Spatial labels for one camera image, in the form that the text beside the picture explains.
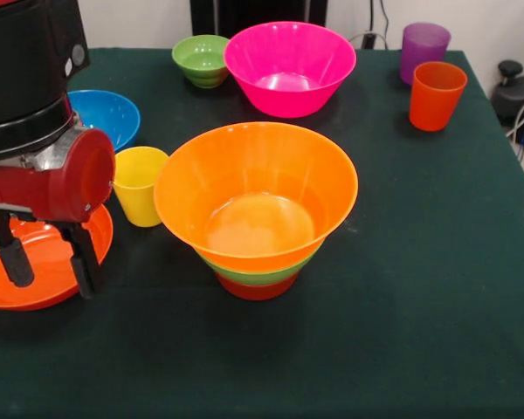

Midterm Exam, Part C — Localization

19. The orange cup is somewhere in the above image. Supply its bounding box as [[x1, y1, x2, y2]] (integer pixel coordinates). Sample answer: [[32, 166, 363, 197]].
[[409, 61, 469, 133]]

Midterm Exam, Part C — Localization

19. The purple cup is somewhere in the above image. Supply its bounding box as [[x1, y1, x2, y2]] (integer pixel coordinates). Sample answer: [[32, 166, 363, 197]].
[[398, 23, 452, 86]]

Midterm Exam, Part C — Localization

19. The small green ribbed bowl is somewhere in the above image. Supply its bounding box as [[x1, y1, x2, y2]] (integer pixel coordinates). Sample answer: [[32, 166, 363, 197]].
[[171, 34, 231, 90]]

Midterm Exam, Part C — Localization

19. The small orange bowl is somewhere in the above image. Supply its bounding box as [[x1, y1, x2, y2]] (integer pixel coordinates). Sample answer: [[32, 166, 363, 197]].
[[216, 273, 299, 301]]

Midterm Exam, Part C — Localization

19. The dark green tablecloth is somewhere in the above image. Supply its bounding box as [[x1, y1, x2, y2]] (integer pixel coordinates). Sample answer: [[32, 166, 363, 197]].
[[0, 46, 524, 419]]

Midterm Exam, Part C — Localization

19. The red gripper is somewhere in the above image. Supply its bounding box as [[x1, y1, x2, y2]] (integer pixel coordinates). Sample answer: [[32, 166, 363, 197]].
[[0, 127, 117, 300]]

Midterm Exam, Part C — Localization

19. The blue bowl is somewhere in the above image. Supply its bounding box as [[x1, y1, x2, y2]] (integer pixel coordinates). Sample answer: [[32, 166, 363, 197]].
[[67, 90, 141, 154]]

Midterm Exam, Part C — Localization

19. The large green bowl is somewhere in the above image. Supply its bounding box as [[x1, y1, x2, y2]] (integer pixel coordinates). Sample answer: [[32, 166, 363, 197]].
[[195, 248, 314, 287]]

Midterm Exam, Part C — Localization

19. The yellow cup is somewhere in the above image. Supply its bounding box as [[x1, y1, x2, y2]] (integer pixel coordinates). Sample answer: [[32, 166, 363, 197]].
[[112, 146, 170, 229]]

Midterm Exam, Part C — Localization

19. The wide shallow orange bowl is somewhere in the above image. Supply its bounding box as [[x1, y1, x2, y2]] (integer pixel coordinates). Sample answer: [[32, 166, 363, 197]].
[[0, 203, 114, 313]]

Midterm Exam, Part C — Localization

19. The black rounded base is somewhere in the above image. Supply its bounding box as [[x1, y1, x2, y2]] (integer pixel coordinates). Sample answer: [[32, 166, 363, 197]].
[[491, 73, 524, 145]]

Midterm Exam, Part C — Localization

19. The black hanging cable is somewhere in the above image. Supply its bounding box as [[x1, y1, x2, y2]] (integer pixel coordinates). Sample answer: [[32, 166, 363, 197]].
[[377, 0, 392, 50]]

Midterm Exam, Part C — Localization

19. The large pink bowl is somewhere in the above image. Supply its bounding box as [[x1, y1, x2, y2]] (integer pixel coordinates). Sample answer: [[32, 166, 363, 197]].
[[223, 20, 358, 120]]

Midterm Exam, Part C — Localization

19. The black clamp knob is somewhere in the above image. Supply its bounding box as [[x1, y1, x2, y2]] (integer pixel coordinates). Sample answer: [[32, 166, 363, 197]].
[[497, 59, 524, 88]]

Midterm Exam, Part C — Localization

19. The large yellow-orange bowl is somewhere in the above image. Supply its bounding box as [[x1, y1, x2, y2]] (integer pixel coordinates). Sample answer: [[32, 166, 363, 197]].
[[153, 121, 360, 273]]

